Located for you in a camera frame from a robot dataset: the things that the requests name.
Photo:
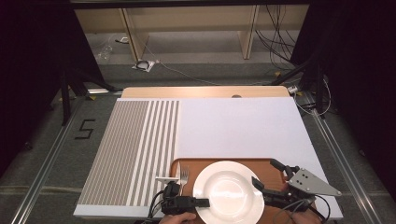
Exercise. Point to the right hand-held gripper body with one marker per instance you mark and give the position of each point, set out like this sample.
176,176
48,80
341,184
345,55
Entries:
306,183

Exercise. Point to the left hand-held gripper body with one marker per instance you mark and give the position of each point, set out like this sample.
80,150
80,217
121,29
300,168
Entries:
177,203

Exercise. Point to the white plate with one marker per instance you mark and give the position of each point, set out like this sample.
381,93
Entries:
229,193

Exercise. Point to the silver fork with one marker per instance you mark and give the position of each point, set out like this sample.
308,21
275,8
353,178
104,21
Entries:
184,175

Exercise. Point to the silver knife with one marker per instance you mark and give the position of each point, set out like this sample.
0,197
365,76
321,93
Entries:
178,171

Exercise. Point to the brown wooden tray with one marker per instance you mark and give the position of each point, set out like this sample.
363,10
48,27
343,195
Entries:
193,166

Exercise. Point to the person's left hand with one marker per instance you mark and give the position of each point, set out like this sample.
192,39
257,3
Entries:
177,219

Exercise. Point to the person's right hand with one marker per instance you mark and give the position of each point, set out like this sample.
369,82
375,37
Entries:
306,217

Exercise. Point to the white table board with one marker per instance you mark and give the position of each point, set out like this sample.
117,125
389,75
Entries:
236,127

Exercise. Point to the grey striped placemat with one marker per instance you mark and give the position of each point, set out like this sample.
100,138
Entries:
124,149

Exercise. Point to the small white adapter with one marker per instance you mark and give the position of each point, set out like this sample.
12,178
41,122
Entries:
292,89

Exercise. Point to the black metal stand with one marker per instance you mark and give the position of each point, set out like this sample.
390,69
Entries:
317,84
66,96

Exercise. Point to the light wooden table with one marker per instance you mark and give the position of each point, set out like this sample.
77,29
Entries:
186,92

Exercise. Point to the dark curtain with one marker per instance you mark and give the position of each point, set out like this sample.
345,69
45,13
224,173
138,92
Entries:
31,62
361,62

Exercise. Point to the clear plastic bag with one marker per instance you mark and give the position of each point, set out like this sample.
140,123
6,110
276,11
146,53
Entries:
104,53

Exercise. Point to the light wooden shelf unit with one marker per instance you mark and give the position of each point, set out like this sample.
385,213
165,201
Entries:
193,18

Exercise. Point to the metal floor rail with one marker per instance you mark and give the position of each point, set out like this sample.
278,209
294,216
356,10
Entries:
46,168
342,161

